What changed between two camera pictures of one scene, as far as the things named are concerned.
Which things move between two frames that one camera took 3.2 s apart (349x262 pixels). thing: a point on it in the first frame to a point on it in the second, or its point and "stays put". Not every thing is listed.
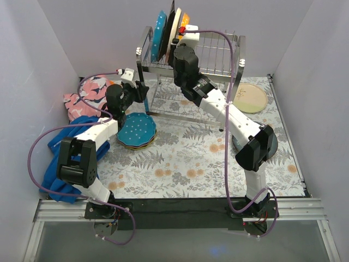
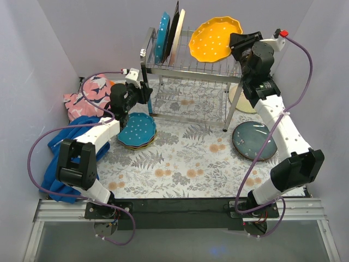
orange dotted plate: [185, 21] to [210, 42]
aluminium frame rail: [288, 210] stays put
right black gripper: [174, 43] to [242, 41]
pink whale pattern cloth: [93, 90] stays put
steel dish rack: [222, 58] stays put
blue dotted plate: [137, 129] stays put
